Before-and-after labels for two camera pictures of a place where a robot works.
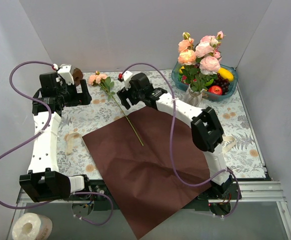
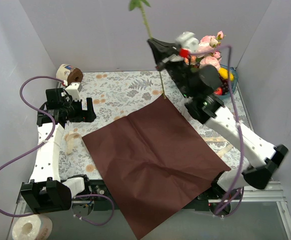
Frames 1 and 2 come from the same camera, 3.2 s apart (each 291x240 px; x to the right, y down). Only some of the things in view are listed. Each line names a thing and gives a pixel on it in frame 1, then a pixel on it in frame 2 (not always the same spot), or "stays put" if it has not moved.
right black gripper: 129,96 -> 169,58
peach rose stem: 107,84 -> 133,4
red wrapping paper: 149,158 stays put
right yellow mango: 225,74 stays put
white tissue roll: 32,226 stays put
